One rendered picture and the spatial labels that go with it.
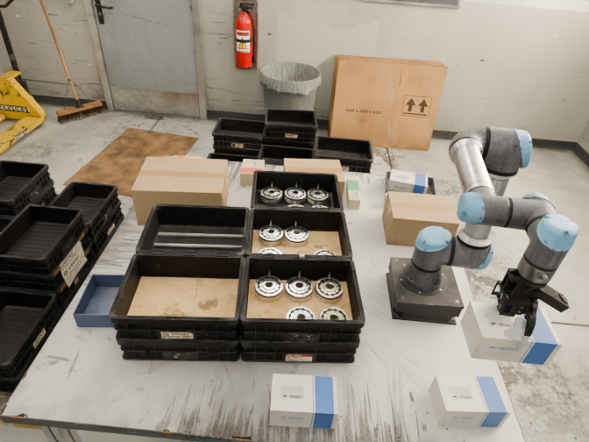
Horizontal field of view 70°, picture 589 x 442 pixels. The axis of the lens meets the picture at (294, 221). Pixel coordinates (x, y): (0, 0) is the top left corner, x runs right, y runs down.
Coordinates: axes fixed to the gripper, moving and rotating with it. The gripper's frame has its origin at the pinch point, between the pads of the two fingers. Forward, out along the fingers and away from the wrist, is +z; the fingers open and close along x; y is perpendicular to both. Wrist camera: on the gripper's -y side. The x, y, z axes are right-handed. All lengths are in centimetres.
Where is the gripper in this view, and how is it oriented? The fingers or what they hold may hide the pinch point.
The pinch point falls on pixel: (510, 328)
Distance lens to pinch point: 129.0
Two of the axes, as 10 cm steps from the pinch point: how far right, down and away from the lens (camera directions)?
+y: -10.0, -0.9, 0.2
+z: -0.6, 7.9, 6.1
